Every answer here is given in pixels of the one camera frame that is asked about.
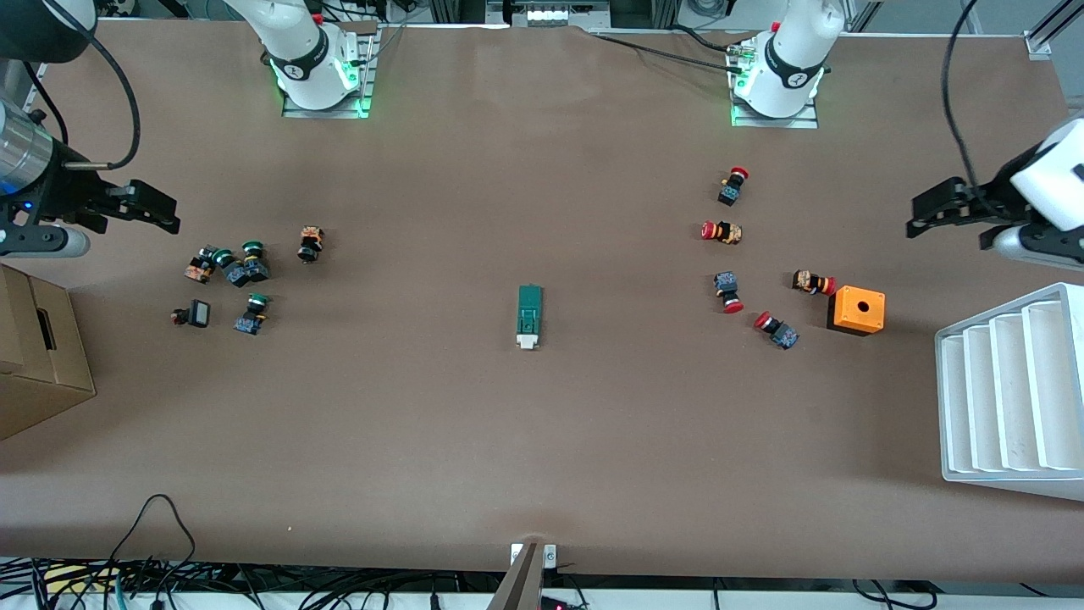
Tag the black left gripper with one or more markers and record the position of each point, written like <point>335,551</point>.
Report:
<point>988,206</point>

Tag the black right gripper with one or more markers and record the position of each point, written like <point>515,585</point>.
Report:
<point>70,199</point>

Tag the green load switch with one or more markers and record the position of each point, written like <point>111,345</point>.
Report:
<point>529,305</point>

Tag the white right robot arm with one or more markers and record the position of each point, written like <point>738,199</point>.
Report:
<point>309,59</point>

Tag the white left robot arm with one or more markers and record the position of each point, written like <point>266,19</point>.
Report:
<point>788,68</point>

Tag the green push button blue block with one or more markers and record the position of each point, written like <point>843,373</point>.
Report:
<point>256,268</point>
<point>251,320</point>
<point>235,274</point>

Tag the black square push button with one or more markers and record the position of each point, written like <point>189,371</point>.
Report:
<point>199,314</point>

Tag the orange box with hole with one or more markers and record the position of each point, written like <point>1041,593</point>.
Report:
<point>860,309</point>

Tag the red push button orange block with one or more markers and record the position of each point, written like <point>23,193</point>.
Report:
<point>811,281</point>
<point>724,232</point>

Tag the white stepped tray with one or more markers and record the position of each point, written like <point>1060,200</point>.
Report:
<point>1008,398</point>

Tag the brown cardboard box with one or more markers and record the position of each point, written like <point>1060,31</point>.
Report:
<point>38,373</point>

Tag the red push button blue block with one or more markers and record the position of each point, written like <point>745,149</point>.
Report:
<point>730,193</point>
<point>781,333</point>
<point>727,286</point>

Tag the yellow tag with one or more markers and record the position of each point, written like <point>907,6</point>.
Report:
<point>72,579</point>

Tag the white power strip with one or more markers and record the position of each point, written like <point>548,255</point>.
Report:
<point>550,14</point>

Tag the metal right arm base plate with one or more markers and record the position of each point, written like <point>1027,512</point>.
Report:
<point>326,113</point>

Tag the aluminium frame profile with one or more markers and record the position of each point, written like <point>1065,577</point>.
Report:
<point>1050,30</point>

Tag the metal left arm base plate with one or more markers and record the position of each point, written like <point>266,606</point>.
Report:
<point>775,124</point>

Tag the brown camera mount post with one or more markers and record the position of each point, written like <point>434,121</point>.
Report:
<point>518,585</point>

